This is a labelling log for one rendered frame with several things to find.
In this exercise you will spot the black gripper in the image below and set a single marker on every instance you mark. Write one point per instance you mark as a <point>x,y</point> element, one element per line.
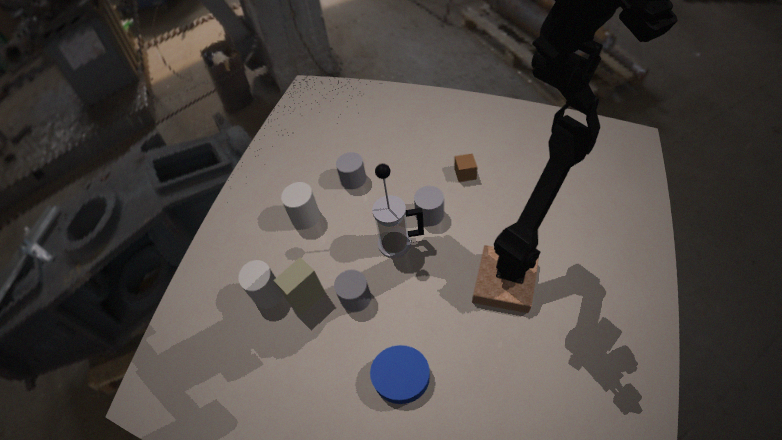
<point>646,19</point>

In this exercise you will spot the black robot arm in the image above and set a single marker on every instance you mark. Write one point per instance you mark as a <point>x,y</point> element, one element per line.
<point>556,64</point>

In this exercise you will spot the blue cylinder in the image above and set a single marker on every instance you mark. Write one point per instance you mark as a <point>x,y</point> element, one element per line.
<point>400,374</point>

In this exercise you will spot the glass french press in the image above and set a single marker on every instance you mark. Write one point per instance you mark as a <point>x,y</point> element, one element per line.
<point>390,216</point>

